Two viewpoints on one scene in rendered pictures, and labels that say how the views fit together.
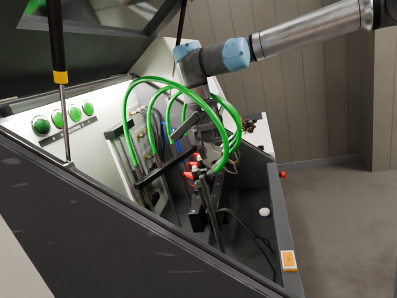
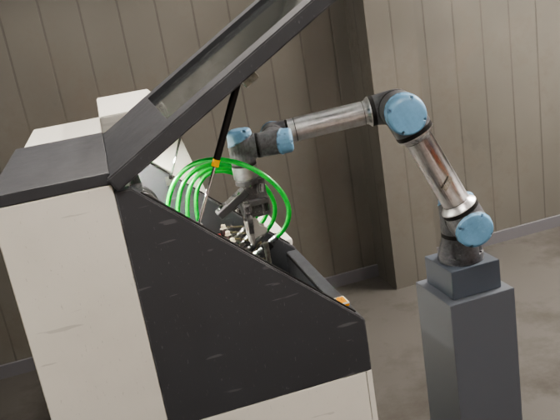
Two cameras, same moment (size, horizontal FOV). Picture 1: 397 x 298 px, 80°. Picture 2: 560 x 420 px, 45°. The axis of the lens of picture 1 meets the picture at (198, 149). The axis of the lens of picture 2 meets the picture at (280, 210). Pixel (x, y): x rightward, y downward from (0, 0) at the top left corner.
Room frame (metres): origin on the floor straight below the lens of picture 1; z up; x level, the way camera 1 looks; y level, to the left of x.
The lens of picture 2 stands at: (-1.12, 0.89, 1.82)
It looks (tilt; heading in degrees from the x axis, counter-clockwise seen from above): 17 degrees down; 330
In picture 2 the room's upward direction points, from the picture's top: 9 degrees counter-clockwise
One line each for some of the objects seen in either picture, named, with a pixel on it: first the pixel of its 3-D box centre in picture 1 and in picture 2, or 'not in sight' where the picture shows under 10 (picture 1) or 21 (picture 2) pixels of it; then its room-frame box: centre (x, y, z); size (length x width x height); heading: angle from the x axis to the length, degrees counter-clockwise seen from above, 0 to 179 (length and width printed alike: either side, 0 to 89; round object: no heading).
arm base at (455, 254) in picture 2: not in sight; (459, 243); (0.46, -0.68, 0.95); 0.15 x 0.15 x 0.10
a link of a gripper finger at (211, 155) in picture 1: (211, 156); (257, 232); (0.66, -0.03, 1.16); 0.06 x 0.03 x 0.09; 73
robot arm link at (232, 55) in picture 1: (227, 57); (274, 141); (0.64, -0.13, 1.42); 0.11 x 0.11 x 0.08; 60
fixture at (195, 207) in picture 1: (214, 200); not in sight; (0.81, -0.01, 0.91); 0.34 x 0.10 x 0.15; 163
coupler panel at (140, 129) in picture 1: (144, 132); not in sight; (1.00, 0.21, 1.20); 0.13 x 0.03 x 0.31; 163
